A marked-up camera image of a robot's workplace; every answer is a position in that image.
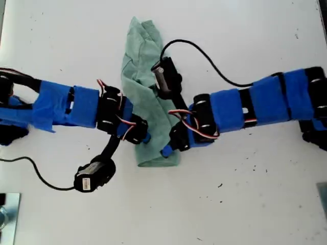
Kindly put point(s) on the light green t-shirt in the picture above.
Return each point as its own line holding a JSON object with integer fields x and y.
{"x": 143, "y": 63}

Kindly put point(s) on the shiny steel plate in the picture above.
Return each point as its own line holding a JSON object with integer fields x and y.
{"x": 12, "y": 217}

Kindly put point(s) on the black clamp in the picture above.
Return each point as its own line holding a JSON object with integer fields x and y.
{"x": 2, "y": 199}

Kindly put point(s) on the black camera stalk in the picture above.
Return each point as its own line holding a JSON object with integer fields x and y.
{"x": 111, "y": 148}
{"x": 181, "y": 103}

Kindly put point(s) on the black camera box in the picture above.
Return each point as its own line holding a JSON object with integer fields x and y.
{"x": 94, "y": 176}
{"x": 169, "y": 76}

